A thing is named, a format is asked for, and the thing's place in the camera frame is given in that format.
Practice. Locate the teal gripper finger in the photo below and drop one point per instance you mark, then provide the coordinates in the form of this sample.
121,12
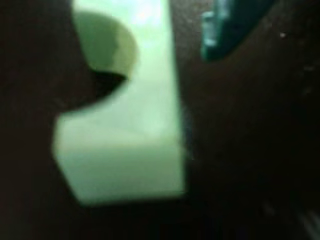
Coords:
225,27

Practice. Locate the light green U-shaped block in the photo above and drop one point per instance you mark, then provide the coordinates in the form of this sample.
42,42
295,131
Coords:
140,140

